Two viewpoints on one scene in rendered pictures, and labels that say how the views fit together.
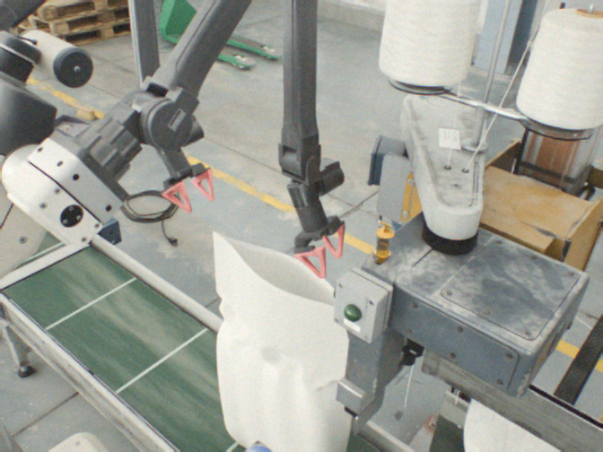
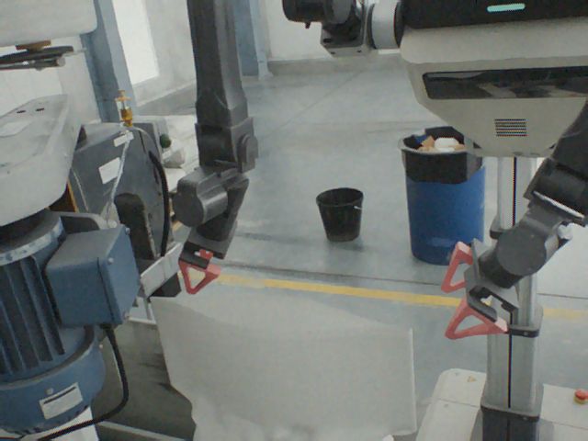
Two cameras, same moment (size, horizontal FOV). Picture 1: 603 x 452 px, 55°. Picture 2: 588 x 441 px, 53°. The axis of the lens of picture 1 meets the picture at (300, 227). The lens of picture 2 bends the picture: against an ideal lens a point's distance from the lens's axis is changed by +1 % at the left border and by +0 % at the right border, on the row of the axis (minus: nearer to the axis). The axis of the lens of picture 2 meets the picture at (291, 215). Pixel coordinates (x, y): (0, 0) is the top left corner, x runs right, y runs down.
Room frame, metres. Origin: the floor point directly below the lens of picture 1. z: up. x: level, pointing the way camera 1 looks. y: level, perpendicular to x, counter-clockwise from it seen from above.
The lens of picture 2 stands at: (1.91, -0.10, 1.58)
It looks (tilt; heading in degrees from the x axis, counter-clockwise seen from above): 23 degrees down; 167
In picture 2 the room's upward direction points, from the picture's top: 8 degrees counter-clockwise
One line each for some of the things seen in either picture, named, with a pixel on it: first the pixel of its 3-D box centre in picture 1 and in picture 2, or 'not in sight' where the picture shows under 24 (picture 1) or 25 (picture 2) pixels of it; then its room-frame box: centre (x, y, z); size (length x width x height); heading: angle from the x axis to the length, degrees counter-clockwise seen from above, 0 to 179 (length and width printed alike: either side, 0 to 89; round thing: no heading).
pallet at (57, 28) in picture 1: (84, 9); not in sight; (6.26, 2.38, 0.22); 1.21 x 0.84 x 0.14; 141
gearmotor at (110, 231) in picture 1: (88, 221); not in sight; (2.20, 0.98, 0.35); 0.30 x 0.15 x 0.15; 51
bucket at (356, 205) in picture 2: not in sight; (341, 215); (-1.31, 0.93, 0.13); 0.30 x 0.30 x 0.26
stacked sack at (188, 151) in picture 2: not in sight; (181, 144); (-2.55, 0.11, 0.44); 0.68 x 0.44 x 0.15; 141
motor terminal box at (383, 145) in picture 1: (387, 166); (99, 284); (1.21, -0.20, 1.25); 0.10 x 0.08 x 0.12; 166
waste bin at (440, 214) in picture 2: not in sight; (445, 196); (-0.83, 1.38, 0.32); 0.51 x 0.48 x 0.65; 141
